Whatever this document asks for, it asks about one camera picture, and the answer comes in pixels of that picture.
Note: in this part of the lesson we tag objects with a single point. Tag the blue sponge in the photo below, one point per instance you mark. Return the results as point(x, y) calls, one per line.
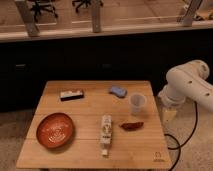
point(118, 91)

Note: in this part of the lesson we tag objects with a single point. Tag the clear plastic cup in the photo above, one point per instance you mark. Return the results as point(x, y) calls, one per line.
point(137, 101)

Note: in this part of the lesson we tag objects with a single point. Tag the left office chair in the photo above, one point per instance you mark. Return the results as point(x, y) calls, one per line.
point(42, 5)

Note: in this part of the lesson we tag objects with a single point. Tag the metal post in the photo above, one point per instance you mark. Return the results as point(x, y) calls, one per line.
point(95, 14)
point(187, 20)
point(27, 18)

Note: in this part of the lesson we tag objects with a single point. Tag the right metal post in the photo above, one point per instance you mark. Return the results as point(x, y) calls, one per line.
point(187, 20)

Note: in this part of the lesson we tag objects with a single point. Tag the left metal post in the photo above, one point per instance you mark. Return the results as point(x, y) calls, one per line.
point(27, 18)

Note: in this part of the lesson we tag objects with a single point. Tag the dark red chili pepper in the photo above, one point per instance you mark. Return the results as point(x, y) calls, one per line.
point(131, 126)

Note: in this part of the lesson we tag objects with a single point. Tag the orange ceramic bowl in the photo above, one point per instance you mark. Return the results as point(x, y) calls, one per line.
point(55, 130)

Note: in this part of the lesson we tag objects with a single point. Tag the office chair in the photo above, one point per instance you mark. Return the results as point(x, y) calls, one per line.
point(78, 3)
point(42, 5)

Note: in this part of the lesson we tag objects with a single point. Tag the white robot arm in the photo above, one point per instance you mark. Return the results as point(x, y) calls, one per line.
point(188, 80)

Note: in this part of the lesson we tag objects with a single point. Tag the middle metal post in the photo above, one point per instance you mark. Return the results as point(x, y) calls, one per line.
point(95, 14)

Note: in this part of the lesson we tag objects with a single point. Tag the white tube bottle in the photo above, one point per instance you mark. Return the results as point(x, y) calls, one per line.
point(106, 134)

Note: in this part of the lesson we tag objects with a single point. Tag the right office chair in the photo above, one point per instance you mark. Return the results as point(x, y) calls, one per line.
point(78, 3)

